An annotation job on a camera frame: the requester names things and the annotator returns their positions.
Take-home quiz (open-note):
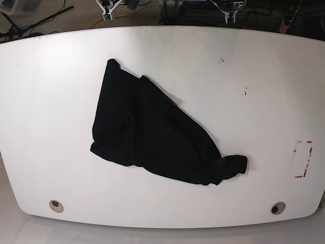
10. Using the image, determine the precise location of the left table cable grommet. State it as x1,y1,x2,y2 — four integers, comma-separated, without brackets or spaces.
49,200,64,213

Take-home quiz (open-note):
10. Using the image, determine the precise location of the table cable grommet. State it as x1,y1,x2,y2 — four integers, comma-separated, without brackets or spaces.
271,202,286,215
49,200,64,213

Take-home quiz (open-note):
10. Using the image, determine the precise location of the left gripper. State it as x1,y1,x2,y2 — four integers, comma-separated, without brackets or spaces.
210,0,247,23

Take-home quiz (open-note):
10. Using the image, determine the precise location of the black tripod stand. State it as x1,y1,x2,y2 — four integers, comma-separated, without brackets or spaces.
0,6,74,41

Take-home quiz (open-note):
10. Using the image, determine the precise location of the black power strip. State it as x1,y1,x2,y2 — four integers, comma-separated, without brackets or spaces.
279,0,301,34

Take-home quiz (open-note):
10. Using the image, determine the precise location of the yellow cable on floor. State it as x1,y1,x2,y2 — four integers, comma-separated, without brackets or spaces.
87,10,133,30

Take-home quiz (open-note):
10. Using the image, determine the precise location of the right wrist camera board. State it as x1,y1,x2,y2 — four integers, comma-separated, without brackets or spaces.
103,13,111,21

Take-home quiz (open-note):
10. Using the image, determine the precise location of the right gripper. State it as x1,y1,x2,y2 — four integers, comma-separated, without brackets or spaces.
97,0,124,14

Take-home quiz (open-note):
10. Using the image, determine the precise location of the red tape rectangle marking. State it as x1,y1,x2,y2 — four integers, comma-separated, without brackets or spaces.
291,140,313,178

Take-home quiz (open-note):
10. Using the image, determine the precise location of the black graphic T-shirt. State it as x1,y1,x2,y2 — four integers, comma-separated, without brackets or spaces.
90,59,248,186

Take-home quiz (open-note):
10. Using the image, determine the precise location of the right table cable grommet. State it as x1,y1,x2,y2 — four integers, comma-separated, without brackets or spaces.
271,202,286,215

